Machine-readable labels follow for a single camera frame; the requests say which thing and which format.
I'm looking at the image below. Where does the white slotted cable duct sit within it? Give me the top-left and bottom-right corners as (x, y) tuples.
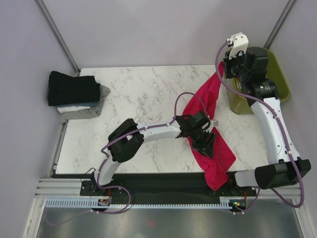
(45, 196), (248, 208)

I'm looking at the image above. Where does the left vertical aluminium post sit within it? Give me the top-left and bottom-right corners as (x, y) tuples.
(34, 0), (81, 76)

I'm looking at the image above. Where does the aluminium frame rail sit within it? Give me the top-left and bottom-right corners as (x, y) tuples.
(35, 178), (300, 198)

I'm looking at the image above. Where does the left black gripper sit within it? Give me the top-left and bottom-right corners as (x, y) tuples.
(189, 127), (215, 160)

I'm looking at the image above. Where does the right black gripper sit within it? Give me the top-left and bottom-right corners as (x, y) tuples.
(223, 48), (250, 83)

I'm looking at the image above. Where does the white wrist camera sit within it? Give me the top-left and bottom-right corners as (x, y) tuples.
(210, 120), (219, 127)
(227, 32), (249, 60)

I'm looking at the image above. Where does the folded black t shirt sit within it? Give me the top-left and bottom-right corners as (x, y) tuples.
(48, 71), (101, 106)

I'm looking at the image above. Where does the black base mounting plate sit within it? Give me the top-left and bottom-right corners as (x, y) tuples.
(79, 173), (257, 205)

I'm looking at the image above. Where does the vertical aluminium post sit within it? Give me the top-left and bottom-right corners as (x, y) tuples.
(264, 0), (297, 49)
(34, 0), (81, 76)

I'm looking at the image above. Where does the right vertical aluminium post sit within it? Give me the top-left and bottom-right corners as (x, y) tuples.
(264, 0), (297, 49)

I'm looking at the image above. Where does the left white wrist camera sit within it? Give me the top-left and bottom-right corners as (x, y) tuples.
(210, 120), (219, 127)

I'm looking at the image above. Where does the folded grey t shirt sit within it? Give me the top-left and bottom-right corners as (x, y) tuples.
(59, 85), (110, 124)

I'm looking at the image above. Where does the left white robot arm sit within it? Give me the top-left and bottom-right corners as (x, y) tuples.
(91, 111), (218, 195)

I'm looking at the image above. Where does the pink red t shirt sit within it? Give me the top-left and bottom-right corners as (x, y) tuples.
(183, 73), (236, 191)

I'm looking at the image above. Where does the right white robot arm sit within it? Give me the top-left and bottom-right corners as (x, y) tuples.
(224, 47), (311, 195)

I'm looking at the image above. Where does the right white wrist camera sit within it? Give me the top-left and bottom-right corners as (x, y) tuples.
(227, 32), (249, 60)

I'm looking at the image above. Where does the olive green plastic basket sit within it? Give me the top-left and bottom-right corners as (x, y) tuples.
(226, 48), (291, 115)

